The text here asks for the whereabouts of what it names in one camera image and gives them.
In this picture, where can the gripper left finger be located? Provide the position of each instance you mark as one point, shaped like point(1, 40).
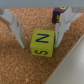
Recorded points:
point(15, 26)

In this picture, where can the purple block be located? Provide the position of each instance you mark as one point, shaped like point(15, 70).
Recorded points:
point(58, 15)

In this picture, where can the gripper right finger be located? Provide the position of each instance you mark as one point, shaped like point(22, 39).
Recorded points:
point(63, 28)

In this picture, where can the yellow block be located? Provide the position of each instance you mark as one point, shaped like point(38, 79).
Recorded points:
point(41, 41)

